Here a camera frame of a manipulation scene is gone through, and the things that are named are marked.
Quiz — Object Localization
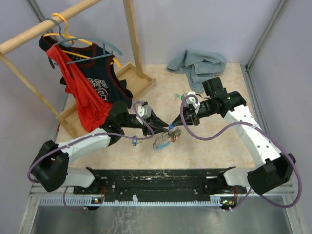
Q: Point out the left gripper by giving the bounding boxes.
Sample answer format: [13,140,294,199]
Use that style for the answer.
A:
[120,109,169,137]

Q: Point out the keyring chain with keys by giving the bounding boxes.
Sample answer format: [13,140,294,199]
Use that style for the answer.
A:
[152,128,183,151]

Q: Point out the key with green tag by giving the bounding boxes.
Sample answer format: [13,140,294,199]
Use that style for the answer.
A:
[174,94,182,101]

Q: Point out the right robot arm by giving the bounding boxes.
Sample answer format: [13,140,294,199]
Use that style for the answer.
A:
[171,77,295,195]

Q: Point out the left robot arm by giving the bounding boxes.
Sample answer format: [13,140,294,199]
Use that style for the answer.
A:
[27,101,169,194]

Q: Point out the wooden clothes rack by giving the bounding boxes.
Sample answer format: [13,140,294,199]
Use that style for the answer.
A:
[0,0,157,138]

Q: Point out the light blue denim cloth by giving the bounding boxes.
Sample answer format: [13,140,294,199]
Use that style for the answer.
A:
[167,49,227,93]

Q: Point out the red shirt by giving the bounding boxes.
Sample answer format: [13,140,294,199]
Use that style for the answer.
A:
[46,45,112,132]

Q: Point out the navy basketball jersey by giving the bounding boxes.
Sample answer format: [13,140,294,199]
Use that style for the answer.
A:
[39,36,133,108]

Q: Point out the teal clothes hanger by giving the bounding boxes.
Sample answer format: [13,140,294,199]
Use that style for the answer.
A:
[43,16,123,69]

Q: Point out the yellow clothes hanger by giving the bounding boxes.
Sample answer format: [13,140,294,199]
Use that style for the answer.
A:
[43,13,123,64]

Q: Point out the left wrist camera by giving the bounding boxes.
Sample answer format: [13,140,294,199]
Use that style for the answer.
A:
[137,105,152,119]

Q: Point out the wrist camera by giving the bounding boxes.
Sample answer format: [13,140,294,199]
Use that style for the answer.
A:
[137,105,152,119]
[181,91,200,112]

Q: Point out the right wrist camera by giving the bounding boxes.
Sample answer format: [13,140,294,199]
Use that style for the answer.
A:
[181,91,200,112]

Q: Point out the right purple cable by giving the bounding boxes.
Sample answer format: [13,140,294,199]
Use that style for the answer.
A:
[179,95,303,212]

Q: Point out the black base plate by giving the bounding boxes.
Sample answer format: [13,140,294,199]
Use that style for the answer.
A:
[74,168,247,202]

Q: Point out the white cable duct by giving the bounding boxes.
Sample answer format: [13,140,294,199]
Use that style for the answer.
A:
[39,196,237,207]

